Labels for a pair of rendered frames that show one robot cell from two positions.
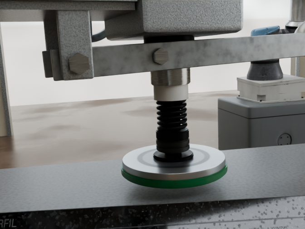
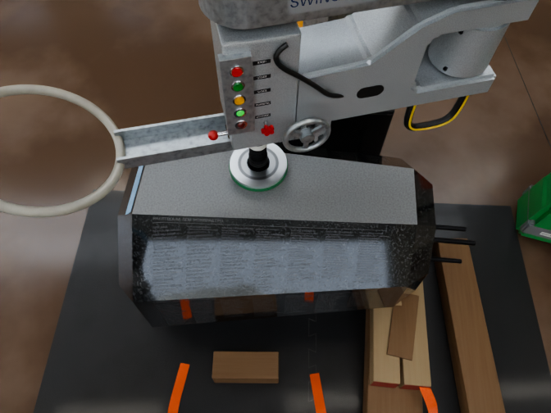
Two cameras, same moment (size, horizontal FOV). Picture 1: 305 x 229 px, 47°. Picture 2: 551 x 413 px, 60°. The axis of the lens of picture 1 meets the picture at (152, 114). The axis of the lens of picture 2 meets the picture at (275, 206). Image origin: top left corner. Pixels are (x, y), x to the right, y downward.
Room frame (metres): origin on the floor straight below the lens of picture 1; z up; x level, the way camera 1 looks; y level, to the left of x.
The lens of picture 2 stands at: (1.70, 0.18, 2.36)
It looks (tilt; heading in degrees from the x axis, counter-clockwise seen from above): 60 degrees down; 189
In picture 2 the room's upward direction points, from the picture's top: 1 degrees clockwise
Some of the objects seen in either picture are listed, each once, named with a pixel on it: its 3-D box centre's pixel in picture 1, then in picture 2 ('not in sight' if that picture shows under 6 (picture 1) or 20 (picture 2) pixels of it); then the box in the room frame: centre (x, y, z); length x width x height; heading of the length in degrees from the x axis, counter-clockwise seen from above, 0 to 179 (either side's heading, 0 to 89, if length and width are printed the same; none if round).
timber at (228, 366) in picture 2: not in sight; (246, 367); (1.27, -0.01, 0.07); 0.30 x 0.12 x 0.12; 99
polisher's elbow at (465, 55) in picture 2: not in sight; (467, 34); (0.45, 0.57, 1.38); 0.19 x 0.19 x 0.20
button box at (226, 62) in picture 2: not in sight; (238, 96); (0.84, -0.06, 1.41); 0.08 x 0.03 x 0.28; 113
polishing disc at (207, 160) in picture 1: (173, 159); (258, 163); (0.71, -0.04, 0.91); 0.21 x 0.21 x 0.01
